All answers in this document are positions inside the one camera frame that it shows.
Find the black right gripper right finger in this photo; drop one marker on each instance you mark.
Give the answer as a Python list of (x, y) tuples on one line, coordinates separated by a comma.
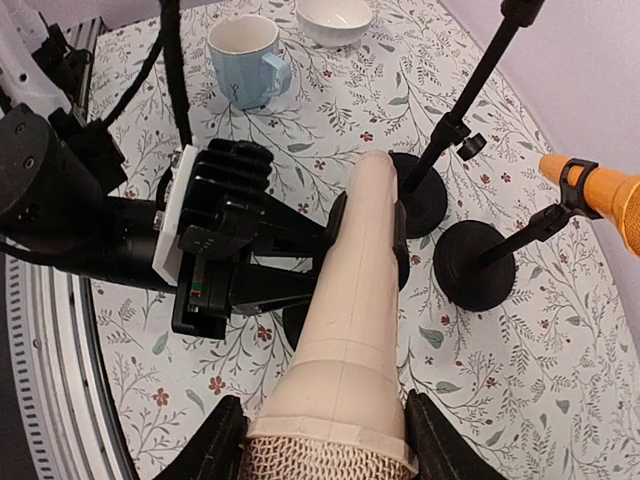
[(440, 449)]

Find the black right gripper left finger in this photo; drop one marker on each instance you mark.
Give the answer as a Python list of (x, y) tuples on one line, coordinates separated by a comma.
[(215, 450)]

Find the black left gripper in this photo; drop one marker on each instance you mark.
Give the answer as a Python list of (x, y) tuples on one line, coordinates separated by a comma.
[(212, 284)]

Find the beige microphone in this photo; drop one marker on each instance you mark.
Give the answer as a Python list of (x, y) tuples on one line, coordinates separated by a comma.
[(337, 413)]

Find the tall black mic stand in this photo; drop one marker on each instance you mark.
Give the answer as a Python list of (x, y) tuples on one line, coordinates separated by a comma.
[(421, 189)]

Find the orange microphone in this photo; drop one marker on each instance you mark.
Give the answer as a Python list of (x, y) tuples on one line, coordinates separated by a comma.
[(596, 192)]

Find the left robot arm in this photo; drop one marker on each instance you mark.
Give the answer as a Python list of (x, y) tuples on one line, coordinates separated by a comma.
[(57, 182)]

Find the light blue mug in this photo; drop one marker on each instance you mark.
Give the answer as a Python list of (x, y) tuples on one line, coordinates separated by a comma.
[(244, 53)]

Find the white ceramic bowl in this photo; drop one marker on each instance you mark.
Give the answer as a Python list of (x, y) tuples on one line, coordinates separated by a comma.
[(334, 23)]

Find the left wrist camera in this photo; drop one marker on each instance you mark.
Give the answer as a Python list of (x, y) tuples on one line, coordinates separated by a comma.
[(209, 203)]

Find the aluminium front rail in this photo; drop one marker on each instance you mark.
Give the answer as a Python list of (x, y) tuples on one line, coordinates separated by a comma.
[(67, 410)]

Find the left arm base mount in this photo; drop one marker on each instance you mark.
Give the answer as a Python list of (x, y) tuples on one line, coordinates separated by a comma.
[(67, 58)]

